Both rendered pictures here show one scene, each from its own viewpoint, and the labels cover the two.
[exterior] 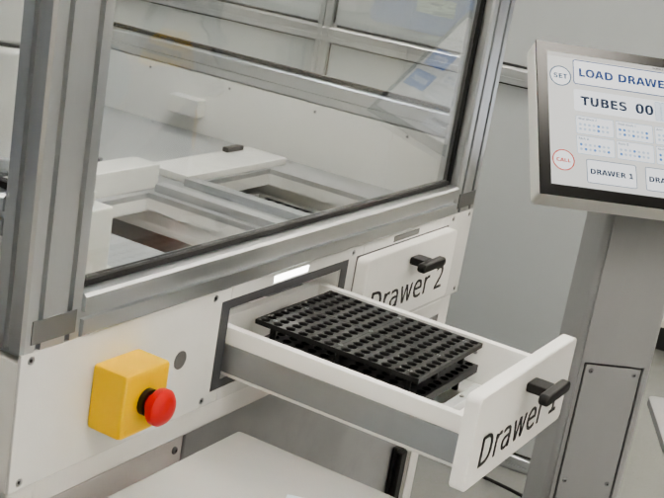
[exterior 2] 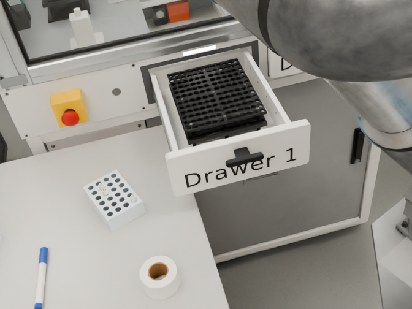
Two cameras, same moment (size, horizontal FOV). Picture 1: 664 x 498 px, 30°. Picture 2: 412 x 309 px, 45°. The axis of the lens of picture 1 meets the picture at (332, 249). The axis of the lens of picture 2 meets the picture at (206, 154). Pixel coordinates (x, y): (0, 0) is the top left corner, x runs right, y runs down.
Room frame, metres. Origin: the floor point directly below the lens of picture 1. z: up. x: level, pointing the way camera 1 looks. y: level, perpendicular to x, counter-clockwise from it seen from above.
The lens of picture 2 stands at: (0.84, -0.78, 1.57)
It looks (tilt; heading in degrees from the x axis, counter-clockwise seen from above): 43 degrees down; 54
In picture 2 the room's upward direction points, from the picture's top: 8 degrees counter-clockwise
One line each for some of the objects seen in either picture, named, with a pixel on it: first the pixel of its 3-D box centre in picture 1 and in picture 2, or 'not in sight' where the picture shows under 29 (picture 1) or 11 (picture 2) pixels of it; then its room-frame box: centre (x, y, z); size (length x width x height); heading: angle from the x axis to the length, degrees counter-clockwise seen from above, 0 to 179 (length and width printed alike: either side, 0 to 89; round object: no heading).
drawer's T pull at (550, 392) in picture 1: (544, 388); (243, 156); (1.31, -0.26, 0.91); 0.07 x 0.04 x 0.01; 152
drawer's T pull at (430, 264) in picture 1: (424, 262); not in sight; (1.74, -0.14, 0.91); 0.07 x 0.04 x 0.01; 152
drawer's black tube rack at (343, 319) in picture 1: (367, 355); (214, 102); (1.42, -0.06, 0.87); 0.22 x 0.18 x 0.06; 62
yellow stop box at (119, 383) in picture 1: (130, 394); (69, 108); (1.17, 0.18, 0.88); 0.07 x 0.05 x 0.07; 152
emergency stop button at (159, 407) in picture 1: (156, 405); (70, 117); (1.16, 0.15, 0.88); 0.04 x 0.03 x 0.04; 152
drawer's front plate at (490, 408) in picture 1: (517, 406); (240, 158); (1.32, -0.24, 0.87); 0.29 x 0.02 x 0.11; 152
